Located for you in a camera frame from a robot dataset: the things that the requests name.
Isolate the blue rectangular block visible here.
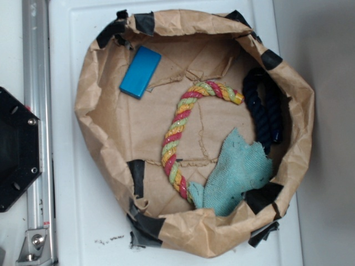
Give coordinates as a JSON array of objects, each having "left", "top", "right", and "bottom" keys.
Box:
[{"left": 119, "top": 46, "right": 161, "bottom": 99}]

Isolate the brown paper bag bin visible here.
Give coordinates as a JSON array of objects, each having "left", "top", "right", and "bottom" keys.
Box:
[{"left": 75, "top": 9, "right": 315, "bottom": 258}]

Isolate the teal terry cloth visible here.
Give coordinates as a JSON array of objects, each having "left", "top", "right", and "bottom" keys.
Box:
[{"left": 187, "top": 129, "right": 273, "bottom": 217}]

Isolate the multicolour twisted rope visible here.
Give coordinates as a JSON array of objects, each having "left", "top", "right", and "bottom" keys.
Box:
[{"left": 161, "top": 80, "right": 245, "bottom": 205}]

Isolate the dark navy twisted rope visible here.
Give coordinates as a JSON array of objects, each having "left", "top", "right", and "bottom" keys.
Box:
[{"left": 242, "top": 67, "right": 284, "bottom": 155}]

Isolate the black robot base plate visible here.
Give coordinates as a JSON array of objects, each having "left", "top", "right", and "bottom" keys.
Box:
[{"left": 1, "top": 87, "right": 41, "bottom": 213}]

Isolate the grey metal corner bracket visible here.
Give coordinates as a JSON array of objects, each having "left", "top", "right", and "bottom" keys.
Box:
[{"left": 16, "top": 228, "right": 51, "bottom": 265}]

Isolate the aluminium extrusion rail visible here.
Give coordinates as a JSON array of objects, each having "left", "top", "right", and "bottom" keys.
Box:
[{"left": 22, "top": 1, "right": 58, "bottom": 265}]

